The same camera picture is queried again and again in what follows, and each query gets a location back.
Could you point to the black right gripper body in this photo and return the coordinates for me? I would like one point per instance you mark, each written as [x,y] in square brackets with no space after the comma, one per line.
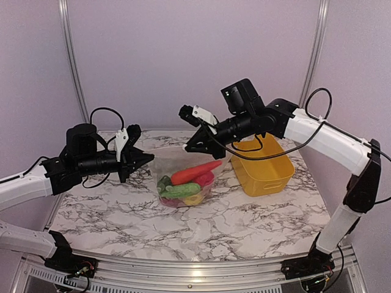
[245,126]

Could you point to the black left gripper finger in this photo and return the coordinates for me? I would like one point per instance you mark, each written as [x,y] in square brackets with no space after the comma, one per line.
[134,133]
[137,159]

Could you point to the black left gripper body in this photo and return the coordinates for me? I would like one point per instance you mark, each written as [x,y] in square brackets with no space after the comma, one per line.
[90,166]

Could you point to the red toy chili pepper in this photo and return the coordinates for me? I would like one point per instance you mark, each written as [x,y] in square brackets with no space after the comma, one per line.
[187,175]

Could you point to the dark green toy broccoli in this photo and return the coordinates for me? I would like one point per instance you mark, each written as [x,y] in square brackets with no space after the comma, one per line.
[163,184]

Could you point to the red toy tomato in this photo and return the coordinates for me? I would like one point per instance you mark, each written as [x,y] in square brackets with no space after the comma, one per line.
[204,179]

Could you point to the clear zip top bag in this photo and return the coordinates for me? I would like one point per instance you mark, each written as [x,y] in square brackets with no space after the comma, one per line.
[169,160]

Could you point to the green toy cucumber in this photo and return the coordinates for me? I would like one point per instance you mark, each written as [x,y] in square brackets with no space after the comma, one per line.
[181,191]

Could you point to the yellow toy pepper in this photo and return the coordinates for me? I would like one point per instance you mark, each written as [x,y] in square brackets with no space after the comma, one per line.
[193,200]

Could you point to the red toy apple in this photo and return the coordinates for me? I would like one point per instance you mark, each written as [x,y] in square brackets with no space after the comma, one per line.
[173,203]

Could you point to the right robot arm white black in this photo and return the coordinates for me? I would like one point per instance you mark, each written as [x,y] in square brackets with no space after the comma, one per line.
[284,119]

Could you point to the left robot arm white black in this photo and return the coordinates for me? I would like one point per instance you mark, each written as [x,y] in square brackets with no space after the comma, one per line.
[47,177]

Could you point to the yellow plastic basket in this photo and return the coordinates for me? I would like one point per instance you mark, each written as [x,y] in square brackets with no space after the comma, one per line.
[259,178]

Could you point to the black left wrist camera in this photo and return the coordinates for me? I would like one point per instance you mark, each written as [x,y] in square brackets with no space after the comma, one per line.
[81,141]

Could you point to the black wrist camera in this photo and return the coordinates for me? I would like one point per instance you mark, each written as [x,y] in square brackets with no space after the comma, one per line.
[81,141]
[242,97]

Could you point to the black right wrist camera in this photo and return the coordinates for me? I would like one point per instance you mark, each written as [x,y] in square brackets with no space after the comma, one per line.
[242,97]

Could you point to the front aluminium rail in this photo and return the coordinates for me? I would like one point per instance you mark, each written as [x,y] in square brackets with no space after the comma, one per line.
[121,274]

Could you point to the left aluminium frame post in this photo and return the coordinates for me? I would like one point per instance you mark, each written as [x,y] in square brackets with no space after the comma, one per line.
[66,28]

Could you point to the aluminium frame post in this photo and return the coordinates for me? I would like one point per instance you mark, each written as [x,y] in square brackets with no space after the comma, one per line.
[318,31]
[66,28]

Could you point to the right aluminium frame post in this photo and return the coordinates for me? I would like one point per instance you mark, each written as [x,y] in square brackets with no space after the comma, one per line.
[318,31]

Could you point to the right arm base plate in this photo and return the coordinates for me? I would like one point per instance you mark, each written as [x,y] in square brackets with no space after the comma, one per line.
[303,267]

